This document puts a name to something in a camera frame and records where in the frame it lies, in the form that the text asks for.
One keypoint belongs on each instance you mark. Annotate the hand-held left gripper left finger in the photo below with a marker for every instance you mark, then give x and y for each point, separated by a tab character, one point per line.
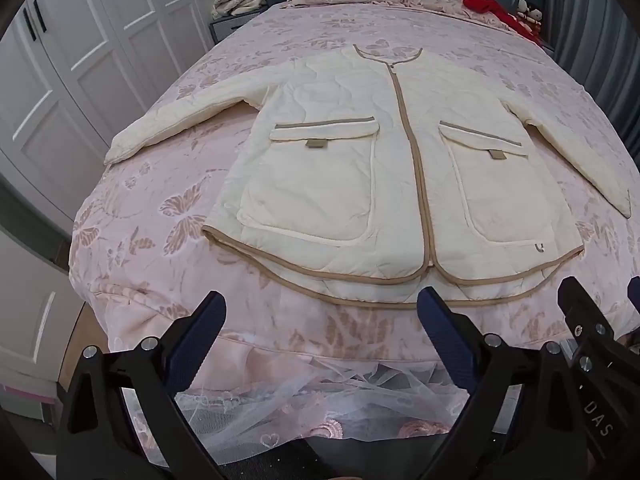
200	332

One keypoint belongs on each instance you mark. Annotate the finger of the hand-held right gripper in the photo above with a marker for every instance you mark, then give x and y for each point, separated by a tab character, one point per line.
635	290
582	310

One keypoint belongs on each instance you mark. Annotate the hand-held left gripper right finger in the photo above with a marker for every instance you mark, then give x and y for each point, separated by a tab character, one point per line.
445	332

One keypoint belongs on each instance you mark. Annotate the cream quilted jacket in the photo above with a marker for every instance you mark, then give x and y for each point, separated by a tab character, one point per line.
320	185

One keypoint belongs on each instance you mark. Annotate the bed with pink floral bedspread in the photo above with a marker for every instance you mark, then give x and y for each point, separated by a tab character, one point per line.
165	200

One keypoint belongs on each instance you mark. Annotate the white panelled door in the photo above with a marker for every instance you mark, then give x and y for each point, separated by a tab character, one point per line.
30	310

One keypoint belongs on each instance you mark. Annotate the dark curtain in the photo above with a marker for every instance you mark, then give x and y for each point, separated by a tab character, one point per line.
600	60

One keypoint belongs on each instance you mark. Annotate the small plush toy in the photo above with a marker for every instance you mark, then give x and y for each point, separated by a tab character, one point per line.
535	15
522	7

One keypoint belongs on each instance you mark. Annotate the grey-blue nightstand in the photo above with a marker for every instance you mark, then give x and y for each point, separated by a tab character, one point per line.
232	27

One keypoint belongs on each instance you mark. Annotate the white panelled wardrobe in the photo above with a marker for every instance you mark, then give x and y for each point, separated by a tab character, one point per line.
100	35

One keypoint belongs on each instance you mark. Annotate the red garment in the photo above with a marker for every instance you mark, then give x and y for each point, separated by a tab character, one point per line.
482	4

